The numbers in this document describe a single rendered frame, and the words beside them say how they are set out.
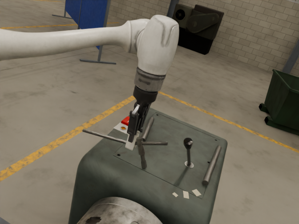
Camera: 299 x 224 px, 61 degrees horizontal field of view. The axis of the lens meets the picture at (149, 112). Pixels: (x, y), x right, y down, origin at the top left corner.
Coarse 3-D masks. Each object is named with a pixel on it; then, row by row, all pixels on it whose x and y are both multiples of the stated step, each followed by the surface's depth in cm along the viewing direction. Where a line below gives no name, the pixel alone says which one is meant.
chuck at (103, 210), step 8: (96, 208) 77; (104, 208) 76; (112, 208) 75; (120, 208) 75; (128, 208) 75; (88, 216) 75; (96, 216) 73; (104, 216) 72; (112, 216) 72; (120, 216) 72; (128, 216) 72; (136, 216) 73
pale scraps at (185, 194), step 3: (195, 189) 87; (174, 192) 83; (183, 192) 84; (186, 192) 84; (195, 192) 86; (198, 192) 86; (174, 195) 82; (177, 195) 82; (183, 195) 83; (186, 195) 83; (198, 195) 85
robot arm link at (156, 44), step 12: (156, 24) 67; (168, 24) 67; (144, 36) 70; (156, 36) 67; (168, 36) 68; (144, 48) 70; (156, 48) 68; (168, 48) 69; (144, 60) 71; (156, 60) 70; (168, 60) 71; (156, 72) 72
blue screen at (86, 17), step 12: (72, 0) 750; (84, 0) 639; (96, 0) 556; (108, 0) 490; (72, 12) 750; (84, 12) 639; (96, 12) 557; (108, 12) 502; (84, 24) 640; (96, 24) 558; (84, 60) 531; (96, 60) 547
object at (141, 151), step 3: (138, 138) 86; (141, 138) 86; (138, 141) 86; (141, 141) 86; (138, 144) 86; (141, 144) 86; (138, 147) 87; (141, 147) 86; (138, 150) 87; (141, 150) 87; (144, 150) 87; (141, 153) 87; (144, 153) 87; (141, 156) 88; (144, 156) 88; (141, 159) 88; (144, 159) 88; (141, 162) 88; (144, 162) 88; (141, 165) 89; (144, 165) 88
